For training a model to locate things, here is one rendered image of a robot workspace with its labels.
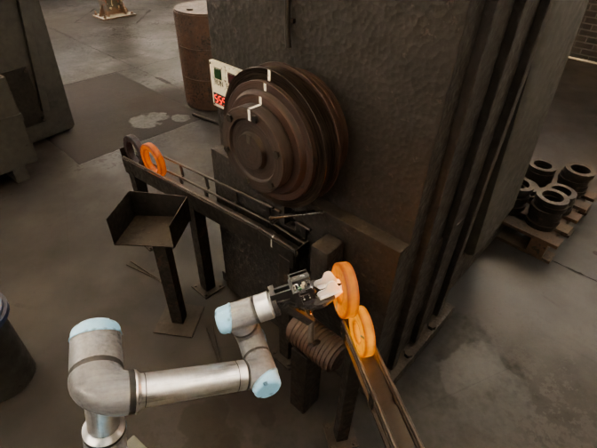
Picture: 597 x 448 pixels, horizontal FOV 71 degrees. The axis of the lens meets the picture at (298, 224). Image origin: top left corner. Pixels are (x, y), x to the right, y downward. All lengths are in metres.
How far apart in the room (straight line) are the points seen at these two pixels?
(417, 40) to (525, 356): 1.71
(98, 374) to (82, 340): 0.11
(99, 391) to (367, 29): 1.08
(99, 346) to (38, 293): 1.65
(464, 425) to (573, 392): 0.57
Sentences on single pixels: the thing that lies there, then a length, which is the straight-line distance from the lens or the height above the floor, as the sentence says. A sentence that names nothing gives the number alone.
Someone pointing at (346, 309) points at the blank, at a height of 0.91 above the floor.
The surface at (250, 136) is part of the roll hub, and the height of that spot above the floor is 1.17.
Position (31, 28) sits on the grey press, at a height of 0.87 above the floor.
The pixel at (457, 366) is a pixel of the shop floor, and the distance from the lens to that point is 2.25.
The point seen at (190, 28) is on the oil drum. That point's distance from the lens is 4.20.
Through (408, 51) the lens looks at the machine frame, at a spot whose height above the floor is 1.45.
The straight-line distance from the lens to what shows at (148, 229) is 1.93.
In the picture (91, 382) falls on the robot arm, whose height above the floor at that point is 0.93.
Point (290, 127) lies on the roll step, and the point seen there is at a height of 1.22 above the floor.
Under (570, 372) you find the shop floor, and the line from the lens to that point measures 2.48.
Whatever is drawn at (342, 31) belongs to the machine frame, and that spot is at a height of 1.45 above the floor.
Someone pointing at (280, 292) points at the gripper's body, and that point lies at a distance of 1.10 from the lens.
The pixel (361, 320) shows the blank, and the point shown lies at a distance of 1.28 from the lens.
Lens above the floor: 1.77
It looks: 39 degrees down
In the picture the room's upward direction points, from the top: 2 degrees clockwise
